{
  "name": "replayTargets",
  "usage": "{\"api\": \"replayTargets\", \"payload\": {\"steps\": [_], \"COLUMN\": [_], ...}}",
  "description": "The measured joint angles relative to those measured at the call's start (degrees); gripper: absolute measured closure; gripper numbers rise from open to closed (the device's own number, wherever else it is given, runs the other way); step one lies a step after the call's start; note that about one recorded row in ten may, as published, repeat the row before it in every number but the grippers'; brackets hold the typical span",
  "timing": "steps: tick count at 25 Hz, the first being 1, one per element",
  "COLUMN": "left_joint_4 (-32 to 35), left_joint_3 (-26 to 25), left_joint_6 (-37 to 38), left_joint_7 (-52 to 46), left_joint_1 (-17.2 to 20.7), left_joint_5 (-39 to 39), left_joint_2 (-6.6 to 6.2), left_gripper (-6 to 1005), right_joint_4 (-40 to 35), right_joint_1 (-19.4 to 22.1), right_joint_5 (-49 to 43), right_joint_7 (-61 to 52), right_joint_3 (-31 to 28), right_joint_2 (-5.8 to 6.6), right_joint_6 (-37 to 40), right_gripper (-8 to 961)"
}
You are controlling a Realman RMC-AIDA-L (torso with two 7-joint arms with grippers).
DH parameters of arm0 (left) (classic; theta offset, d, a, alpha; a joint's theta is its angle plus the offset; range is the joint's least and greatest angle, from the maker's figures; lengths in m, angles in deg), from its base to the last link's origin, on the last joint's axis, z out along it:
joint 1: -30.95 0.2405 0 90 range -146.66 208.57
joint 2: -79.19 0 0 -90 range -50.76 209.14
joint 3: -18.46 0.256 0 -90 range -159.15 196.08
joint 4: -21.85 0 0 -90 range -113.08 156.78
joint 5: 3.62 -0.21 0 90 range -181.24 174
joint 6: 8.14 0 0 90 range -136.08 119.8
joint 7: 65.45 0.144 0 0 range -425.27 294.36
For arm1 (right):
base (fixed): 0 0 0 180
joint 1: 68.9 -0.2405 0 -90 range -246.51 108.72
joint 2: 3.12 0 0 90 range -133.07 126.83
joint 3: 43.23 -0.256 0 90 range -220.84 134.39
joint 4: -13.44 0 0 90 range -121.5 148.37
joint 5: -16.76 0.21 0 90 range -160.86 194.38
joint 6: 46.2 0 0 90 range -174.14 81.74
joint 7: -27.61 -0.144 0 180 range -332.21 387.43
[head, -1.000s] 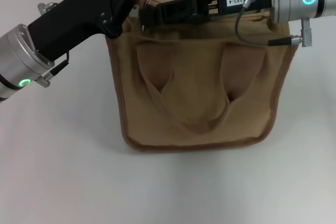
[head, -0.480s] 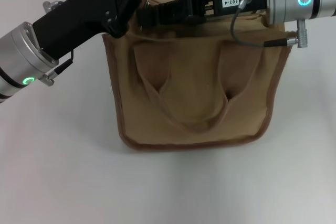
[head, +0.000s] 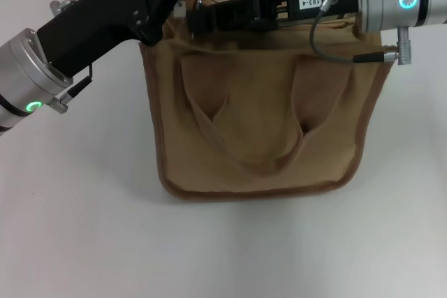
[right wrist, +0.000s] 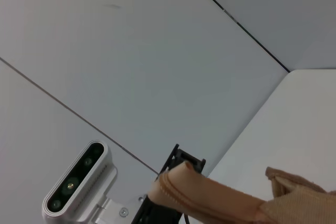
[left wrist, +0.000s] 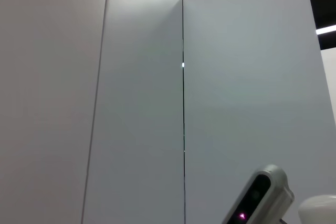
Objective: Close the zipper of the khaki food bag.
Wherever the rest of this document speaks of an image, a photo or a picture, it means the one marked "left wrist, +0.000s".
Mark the silver right wrist depth camera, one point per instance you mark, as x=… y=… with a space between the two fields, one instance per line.
x=262 y=190

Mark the ceiling light strip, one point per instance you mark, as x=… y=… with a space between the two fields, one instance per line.
x=326 y=30

